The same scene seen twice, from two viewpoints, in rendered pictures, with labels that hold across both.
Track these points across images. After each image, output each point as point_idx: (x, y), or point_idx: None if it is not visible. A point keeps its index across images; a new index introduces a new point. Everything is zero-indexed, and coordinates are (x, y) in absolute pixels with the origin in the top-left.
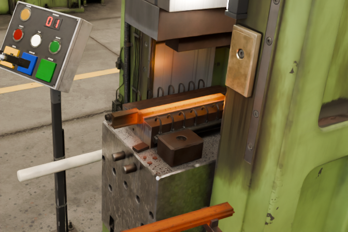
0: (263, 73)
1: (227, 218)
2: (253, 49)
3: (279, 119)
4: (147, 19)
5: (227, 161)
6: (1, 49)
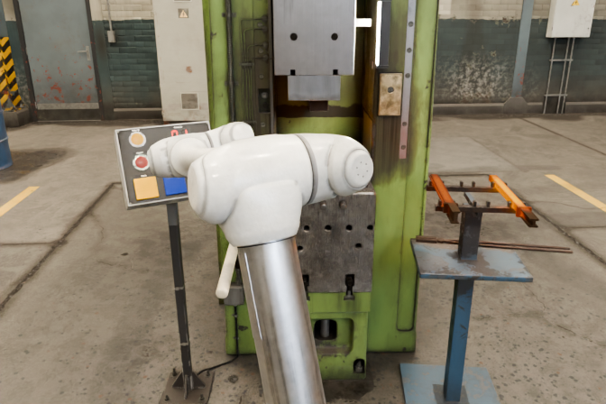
0: (406, 96)
1: (390, 208)
2: (401, 83)
3: (422, 118)
4: (324, 88)
5: (383, 169)
6: (127, 186)
